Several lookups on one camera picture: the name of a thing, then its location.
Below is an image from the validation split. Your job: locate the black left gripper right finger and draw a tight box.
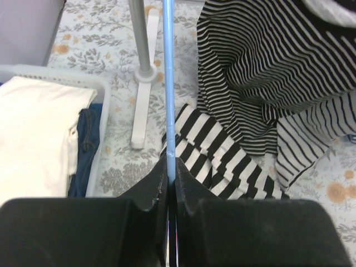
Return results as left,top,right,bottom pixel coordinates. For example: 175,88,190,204
175,159,352,266

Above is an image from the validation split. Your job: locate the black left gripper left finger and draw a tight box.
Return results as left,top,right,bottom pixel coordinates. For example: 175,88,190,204
1,157,168,266

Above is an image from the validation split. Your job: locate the wide black white striped tank top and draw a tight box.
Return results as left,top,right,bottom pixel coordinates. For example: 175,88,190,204
175,104,288,200

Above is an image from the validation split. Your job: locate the light blue wire hanger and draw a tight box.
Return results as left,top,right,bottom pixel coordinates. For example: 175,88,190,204
161,0,177,267

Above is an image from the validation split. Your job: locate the white black thin striped tank top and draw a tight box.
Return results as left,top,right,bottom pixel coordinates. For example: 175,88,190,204
275,91,355,190

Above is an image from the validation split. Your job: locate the blue white striped tank top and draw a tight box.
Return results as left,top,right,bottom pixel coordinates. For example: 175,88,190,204
347,134,356,144

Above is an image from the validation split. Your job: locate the blue denim garment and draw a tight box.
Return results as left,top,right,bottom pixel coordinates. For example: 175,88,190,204
68,103,102,197

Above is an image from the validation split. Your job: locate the white folded cloth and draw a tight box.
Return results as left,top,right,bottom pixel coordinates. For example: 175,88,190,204
1,76,97,203

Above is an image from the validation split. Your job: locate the white plastic basket left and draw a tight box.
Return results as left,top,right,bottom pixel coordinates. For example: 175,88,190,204
1,65,111,197

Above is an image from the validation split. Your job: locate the floral patterned table mat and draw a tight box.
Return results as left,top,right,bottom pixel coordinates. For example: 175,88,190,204
49,1,355,248

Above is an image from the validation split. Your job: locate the silver white clothes rack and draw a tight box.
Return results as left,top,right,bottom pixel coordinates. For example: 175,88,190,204
128,0,160,150

